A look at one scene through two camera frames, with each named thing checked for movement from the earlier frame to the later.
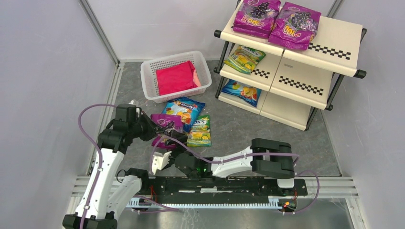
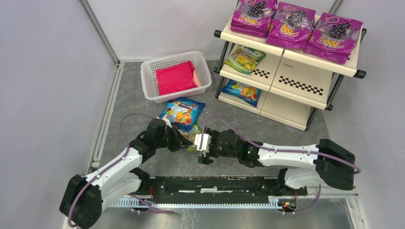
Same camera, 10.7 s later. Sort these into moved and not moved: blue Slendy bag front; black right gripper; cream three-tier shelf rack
Moved: black right gripper
Not moved: cream three-tier shelf rack; blue Slendy bag front
